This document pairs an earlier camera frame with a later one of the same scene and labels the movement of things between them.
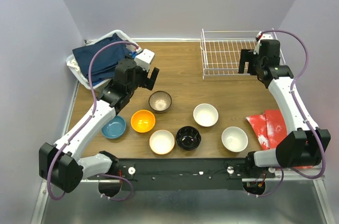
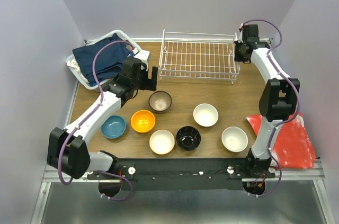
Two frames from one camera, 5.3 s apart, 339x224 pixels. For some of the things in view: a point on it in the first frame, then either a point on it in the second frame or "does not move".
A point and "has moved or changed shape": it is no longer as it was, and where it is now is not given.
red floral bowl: [161, 142] does not move
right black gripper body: [257, 63] → [237, 52]
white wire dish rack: [220, 52] has moved or changed shape
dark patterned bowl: [160, 101] does not move
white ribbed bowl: [205, 115] does not move
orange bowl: [143, 121] does not move
